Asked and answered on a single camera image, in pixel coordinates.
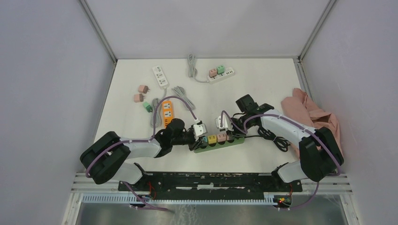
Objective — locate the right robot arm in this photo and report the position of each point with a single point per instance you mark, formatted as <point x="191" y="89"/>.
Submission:
<point x="319" y="154"/>

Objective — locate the green power strip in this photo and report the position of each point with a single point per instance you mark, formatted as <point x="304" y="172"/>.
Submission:
<point x="219" y="145"/>

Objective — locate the grey near strip cable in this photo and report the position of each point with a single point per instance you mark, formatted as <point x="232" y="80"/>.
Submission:
<point x="155" y="123"/>

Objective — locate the orange power strip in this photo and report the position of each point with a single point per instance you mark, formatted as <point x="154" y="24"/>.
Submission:
<point x="167" y="112"/>

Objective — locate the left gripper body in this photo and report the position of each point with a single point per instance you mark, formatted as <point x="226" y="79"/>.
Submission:
<point x="194" y="145"/>

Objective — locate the yellow USB adapter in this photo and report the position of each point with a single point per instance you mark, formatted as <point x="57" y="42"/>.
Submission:
<point x="212" y="139"/>

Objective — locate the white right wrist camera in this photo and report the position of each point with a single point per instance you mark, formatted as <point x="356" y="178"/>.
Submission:
<point x="223" y="124"/>

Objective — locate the black mounting base plate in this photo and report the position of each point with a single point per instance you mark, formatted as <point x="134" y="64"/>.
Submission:
<point x="210" y="186"/>

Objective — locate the pink cloth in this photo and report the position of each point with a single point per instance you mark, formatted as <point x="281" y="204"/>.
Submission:
<point x="301" y="108"/>

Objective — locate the green adapter on far strip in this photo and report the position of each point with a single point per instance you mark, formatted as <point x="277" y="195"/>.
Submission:
<point x="220" y="69"/>

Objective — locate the mint adapter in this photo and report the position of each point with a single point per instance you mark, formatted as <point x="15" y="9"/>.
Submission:
<point x="148" y="107"/>

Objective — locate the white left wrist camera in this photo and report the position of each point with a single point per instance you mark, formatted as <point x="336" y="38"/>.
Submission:
<point x="199" y="129"/>

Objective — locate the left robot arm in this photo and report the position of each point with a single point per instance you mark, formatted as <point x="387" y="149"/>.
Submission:
<point x="106" y="159"/>

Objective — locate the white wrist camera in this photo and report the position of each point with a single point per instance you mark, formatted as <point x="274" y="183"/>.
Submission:
<point x="199" y="129"/>
<point x="223" y="124"/>

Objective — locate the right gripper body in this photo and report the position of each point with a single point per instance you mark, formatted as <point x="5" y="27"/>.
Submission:
<point x="239" y="129"/>

